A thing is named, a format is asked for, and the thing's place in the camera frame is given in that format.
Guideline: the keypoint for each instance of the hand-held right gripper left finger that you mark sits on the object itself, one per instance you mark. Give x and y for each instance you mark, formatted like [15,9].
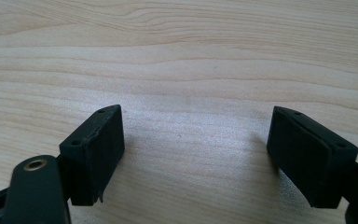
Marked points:
[98,155]

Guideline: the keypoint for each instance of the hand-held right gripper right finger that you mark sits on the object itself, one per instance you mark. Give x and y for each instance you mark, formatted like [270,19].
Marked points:
[307,158]

